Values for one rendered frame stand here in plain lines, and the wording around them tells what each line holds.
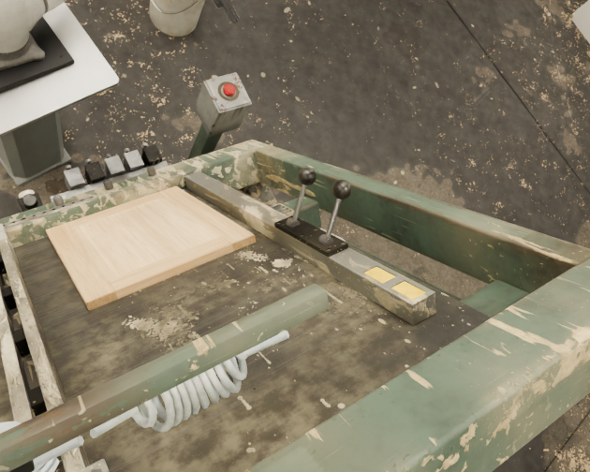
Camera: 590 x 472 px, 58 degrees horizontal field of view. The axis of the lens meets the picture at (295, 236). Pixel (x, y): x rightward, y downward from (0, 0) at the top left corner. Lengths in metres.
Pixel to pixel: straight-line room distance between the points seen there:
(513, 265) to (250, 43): 2.32
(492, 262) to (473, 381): 0.45
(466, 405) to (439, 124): 2.86
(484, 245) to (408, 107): 2.32
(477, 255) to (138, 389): 0.76
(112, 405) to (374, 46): 3.12
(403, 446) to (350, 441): 0.05
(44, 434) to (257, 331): 0.17
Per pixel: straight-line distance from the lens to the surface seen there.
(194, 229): 1.28
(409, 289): 0.87
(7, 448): 0.43
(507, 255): 1.01
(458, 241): 1.07
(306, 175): 1.09
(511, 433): 0.65
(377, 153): 3.03
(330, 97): 3.06
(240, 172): 1.68
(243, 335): 0.45
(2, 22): 1.74
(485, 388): 0.61
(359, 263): 0.96
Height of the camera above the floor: 2.37
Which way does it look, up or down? 64 degrees down
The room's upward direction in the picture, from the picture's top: 51 degrees clockwise
